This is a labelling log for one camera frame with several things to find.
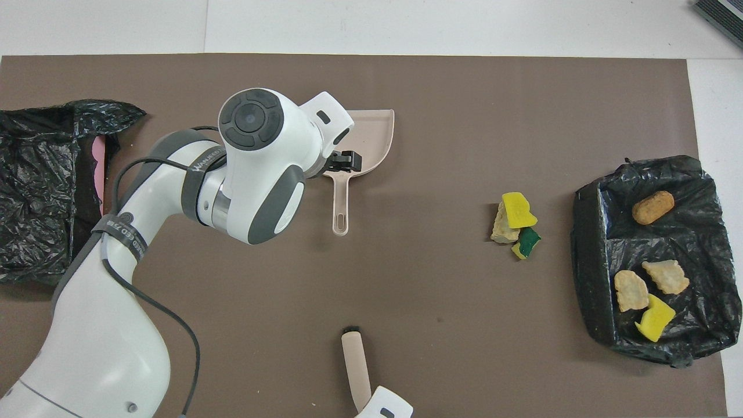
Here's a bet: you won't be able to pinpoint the grey ribbed device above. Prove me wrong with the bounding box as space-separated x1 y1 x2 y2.
692 0 743 50

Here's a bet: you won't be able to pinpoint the pale jagged sponge chunk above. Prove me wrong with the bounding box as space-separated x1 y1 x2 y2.
641 260 690 295

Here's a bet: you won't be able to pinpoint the green and yellow sponge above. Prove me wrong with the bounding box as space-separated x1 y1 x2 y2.
511 226 542 260

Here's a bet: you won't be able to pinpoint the pale beige sponge chunk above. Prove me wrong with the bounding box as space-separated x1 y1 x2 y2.
490 201 521 244

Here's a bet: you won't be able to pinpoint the black bag lined bin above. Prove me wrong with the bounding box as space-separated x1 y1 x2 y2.
571 154 743 369

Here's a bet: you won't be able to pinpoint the brown table mat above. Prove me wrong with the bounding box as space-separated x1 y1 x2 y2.
0 54 727 418

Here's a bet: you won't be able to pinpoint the brown sponge chunk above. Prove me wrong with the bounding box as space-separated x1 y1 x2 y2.
632 191 676 226

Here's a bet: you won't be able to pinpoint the beige hand brush black bristles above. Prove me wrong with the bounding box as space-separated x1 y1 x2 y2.
341 327 372 410

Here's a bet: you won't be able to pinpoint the yellow sponge piece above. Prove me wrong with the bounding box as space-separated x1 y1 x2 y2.
634 294 677 343
502 192 538 229

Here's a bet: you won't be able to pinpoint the black bag over pink bin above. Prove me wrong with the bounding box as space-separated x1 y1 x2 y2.
0 99 147 286

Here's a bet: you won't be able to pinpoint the beige plastic dustpan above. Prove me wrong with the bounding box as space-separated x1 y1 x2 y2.
322 109 395 236

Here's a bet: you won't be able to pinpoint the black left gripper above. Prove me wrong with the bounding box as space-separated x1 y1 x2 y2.
321 149 364 174

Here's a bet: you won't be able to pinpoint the pink plastic bin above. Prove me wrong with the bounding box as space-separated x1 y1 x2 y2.
91 137 109 218

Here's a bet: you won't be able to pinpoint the pale rounded sponge chunk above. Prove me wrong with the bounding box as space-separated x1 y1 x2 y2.
614 270 650 312

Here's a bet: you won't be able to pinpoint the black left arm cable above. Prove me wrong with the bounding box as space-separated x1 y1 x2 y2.
102 125 201 418

